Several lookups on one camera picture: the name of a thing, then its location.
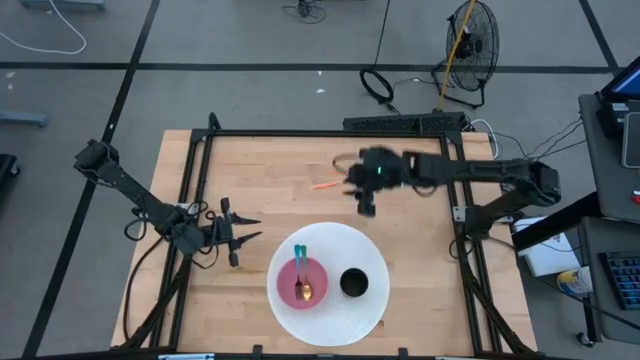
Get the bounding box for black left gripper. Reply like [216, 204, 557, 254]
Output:
[209, 197, 264, 268]

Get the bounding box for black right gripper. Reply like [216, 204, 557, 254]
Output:
[341, 145, 406, 218]

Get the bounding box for pink round bowl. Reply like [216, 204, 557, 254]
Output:
[276, 257, 330, 311]

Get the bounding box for gold spoon green handle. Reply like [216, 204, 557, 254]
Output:
[299, 244, 315, 302]

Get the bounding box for black cup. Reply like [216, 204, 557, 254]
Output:
[339, 267, 370, 298]

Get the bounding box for orange straw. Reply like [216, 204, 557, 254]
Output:
[312, 171, 346, 191]

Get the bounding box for black perforated box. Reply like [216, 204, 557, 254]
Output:
[342, 111, 469, 135]

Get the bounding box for large white round plate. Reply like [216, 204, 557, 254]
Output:
[266, 221, 391, 348]

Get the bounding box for black floor fan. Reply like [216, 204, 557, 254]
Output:
[430, 0, 500, 110]

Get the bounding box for white box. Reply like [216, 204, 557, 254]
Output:
[513, 215, 581, 278]

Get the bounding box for black desk crossbar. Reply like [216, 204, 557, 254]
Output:
[510, 192, 601, 254]

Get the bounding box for wipes canister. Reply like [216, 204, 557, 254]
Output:
[556, 265, 595, 296]

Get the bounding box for grey floor foot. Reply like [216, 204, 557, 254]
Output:
[0, 110, 49, 128]

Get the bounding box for grey desk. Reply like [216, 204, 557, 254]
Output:
[578, 92, 640, 346]

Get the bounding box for black desk device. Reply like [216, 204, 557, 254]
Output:
[594, 92, 632, 140]

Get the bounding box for grey tablet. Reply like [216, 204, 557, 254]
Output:
[621, 111, 640, 170]

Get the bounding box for grey equipment base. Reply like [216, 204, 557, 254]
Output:
[18, 0, 107, 11]

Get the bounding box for black keyboard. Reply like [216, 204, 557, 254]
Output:
[598, 249, 640, 311]

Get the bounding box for monitor with blue screen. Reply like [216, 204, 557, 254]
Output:
[599, 67, 640, 101]

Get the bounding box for black metal table frame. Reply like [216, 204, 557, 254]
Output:
[119, 112, 539, 357]

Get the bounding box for black coiled floor cable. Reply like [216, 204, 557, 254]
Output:
[358, 0, 397, 114]

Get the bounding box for white cable by table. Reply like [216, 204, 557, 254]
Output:
[469, 118, 500, 160]

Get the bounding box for yellow cable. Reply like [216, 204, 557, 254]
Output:
[437, 0, 476, 112]

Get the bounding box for thin black floor cables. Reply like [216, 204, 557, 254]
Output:
[492, 117, 587, 164]

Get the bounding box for white floor cable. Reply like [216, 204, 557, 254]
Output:
[0, 0, 88, 56]

